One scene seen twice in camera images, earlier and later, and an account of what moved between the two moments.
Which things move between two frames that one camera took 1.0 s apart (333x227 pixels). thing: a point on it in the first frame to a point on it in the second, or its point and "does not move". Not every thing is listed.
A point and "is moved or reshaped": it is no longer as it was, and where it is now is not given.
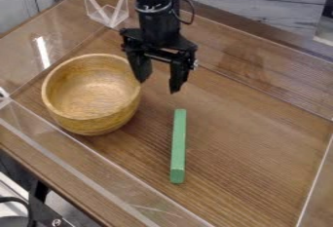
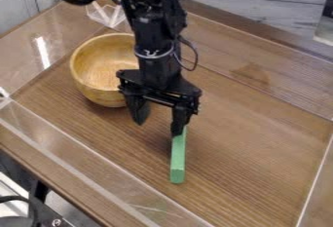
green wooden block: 177,174 does not move
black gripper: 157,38 to 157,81
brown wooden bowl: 90,93 is moved or reshaped
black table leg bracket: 42,215 does not move
